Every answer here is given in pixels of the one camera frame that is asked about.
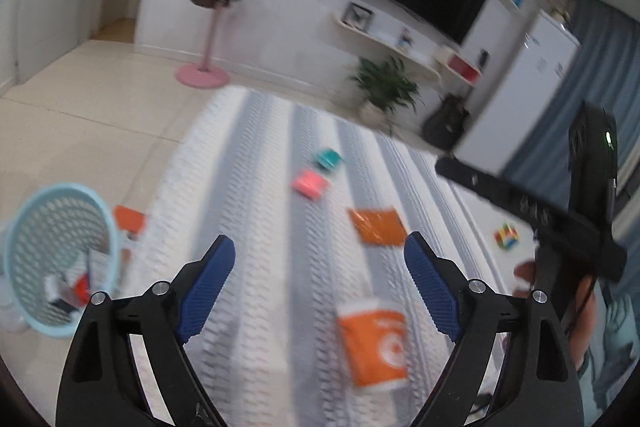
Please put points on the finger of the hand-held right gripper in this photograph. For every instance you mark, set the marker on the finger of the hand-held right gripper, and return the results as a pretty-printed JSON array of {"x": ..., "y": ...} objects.
[{"x": 470, "y": 179}]

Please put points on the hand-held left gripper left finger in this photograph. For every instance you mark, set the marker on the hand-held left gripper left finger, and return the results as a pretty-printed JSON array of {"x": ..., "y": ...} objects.
[{"x": 205, "y": 287}]

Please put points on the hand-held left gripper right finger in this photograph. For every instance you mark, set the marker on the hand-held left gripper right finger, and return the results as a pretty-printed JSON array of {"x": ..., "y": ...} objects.
[{"x": 430, "y": 287}]

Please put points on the orange white packet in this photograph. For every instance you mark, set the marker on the orange white packet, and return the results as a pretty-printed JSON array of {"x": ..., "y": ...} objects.
[{"x": 375, "y": 344}]

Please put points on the light blue plastic basket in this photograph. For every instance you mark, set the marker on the light blue plastic basket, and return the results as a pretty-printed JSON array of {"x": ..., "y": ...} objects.
[{"x": 50, "y": 232}]

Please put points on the person's right forearm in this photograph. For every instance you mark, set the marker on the person's right forearm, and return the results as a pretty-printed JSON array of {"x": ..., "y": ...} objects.
[{"x": 584, "y": 337}]

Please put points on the person's right hand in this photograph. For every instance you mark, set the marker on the person's right hand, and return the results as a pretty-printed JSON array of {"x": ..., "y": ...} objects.
[{"x": 525, "y": 271}]

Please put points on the black guitar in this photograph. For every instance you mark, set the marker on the black guitar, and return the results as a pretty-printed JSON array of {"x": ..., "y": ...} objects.
[{"x": 445, "y": 122}]

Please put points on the colourful puzzle cube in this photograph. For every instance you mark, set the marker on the colourful puzzle cube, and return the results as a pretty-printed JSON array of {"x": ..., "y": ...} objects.
[{"x": 506, "y": 237}]

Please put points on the orange foil packet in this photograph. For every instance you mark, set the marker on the orange foil packet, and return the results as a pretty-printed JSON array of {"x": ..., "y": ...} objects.
[{"x": 377, "y": 227}]

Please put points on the striped grey white tablecloth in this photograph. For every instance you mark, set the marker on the striped grey white tablecloth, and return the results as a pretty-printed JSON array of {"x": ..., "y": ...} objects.
[{"x": 260, "y": 207}]

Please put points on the white refrigerator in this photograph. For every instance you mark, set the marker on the white refrigerator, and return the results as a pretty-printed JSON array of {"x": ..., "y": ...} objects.
[{"x": 525, "y": 97}]

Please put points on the orange packet on floor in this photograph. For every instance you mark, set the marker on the orange packet on floor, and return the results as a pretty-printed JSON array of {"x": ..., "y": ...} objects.
[{"x": 130, "y": 219}]

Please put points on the red white box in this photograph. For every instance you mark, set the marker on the red white box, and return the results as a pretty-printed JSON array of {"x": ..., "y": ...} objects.
[{"x": 462, "y": 68}]

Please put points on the green potted plant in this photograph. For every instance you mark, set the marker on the green potted plant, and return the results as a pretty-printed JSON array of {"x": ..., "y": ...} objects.
[{"x": 385, "y": 82}]

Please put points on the teal small box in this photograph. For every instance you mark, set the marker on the teal small box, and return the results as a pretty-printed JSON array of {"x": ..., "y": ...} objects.
[{"x": 330, "y": 159}]

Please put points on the pink small box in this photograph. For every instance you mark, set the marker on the pink small box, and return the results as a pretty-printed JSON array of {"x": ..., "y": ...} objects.
[{"x": 310, "y": 184}]

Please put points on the small flower figurine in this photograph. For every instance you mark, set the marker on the small flower figurine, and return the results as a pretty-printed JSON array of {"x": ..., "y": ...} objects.
[{"x": 405, "y": 41}]

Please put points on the person's light blue clothing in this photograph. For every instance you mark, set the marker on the person's light blue clothing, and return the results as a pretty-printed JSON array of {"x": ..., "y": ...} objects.
[{"x": 617, "y": 342}]

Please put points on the white door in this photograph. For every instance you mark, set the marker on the white door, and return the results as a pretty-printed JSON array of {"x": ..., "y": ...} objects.
[{"x": 55, "y": 17}]

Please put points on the short wavy white wall shelf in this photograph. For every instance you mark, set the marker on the short wavy white wall shelf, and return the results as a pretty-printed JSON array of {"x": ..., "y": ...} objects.
[{"x": 385, "y": 44}]

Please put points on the butterfly picture frame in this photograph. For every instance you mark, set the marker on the butterfly picture frame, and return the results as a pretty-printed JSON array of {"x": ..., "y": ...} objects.
[{"x": 357, "y": 17}]

